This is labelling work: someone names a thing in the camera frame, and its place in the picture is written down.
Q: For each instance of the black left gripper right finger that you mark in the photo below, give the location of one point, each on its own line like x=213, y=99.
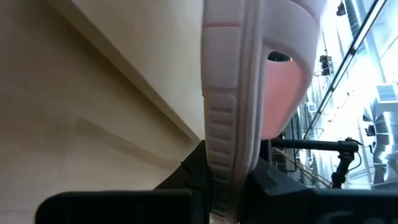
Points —
x=311, y=208

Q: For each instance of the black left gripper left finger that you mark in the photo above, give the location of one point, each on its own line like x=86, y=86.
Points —
x=124, y=208

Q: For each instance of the pink rubber slide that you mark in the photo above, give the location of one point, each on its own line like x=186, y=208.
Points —
x=224, y=62

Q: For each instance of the black pole with boom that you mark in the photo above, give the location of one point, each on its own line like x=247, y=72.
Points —
x=311, y=145

